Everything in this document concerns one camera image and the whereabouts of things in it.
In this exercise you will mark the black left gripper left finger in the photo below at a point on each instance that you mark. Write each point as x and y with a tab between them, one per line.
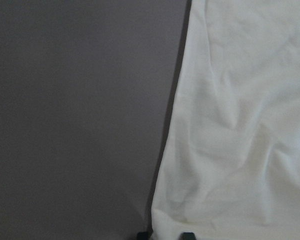
145	235

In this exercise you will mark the cream long-sleeve graphic shirt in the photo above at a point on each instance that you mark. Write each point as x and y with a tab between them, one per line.
231	164

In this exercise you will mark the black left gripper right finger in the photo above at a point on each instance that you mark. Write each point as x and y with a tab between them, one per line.
188	236

